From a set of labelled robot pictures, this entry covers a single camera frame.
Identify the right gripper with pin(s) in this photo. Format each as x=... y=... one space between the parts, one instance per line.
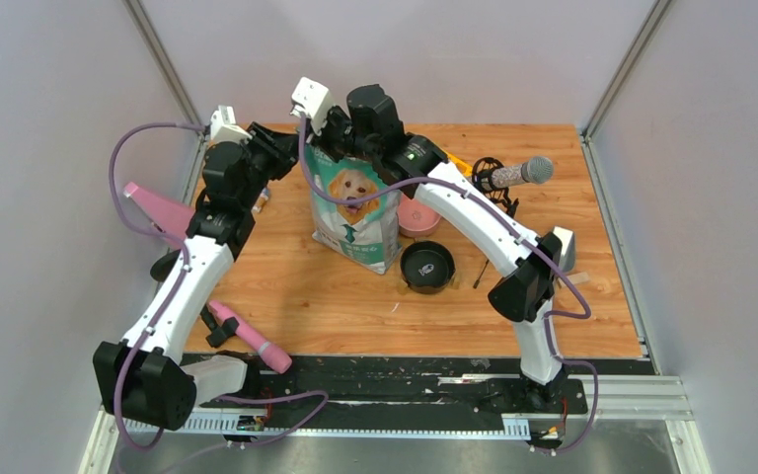
x=334 y=116

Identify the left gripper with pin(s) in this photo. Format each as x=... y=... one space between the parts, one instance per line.
x=281 y=148

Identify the yellow green triangular toy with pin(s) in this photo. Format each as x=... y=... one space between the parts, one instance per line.
x=465 y=169

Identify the glitter silver microphone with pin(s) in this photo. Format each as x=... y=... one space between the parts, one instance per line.
x=536 y=171

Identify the pink pet bowl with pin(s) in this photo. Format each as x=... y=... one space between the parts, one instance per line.
x=416 y=219

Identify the small colourful figurine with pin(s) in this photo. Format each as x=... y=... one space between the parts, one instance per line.
x=261 y=201

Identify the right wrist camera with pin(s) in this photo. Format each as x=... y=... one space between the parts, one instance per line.
x=313 y=101

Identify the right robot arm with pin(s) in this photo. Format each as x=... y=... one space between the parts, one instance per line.
x=368 y=128

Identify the silver metal scoop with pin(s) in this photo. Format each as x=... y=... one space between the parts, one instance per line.
x=566 y=259

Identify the green dog food bag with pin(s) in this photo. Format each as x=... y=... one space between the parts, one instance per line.
x=366 y=233

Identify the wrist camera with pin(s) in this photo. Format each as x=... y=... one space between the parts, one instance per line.
x=224 y=128
x=313 y=101

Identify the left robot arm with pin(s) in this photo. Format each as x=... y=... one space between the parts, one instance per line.
x=142 y=377

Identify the black mounting rail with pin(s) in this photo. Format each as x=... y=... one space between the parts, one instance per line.
x=408 y=394

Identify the black pet bowl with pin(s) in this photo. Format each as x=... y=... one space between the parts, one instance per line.
x=427 y=267

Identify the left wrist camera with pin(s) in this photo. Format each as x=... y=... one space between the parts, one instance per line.
x=224 y=128

